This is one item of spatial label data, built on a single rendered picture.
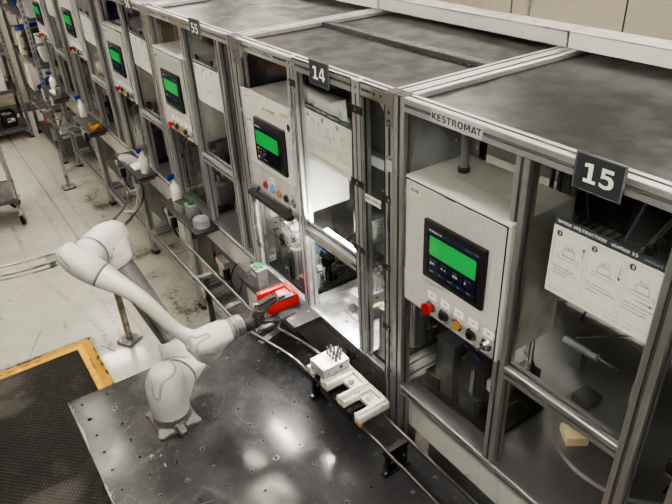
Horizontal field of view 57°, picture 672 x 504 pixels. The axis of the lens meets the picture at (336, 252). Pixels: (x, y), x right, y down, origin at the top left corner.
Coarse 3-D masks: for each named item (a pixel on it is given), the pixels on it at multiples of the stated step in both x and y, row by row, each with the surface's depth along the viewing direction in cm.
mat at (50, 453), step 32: (64, 352) 405; (96, 352) 405; (0, 384) 381; (32, 384) 380; (64, 384) 378; (96, 384) 377; (0, 416) 358; (32, 416) 357; (64, 416) 355; (0, 448) 337; (32, 448) 336; (64, 448) 335; (0, 480) 319; (32, 480) 318; (64, 480) 317; (96, 480) 316
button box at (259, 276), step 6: (252, 264) 295; (252, 270) 293; (258, 270) 290; (264, 270) 291; (252, 276) 296; (258, 276) 291; (264, 276) 293; (252, 282) 298; (258, 282) 292; (264, 282) 294; (258, 288) 294; (264, 288) 296
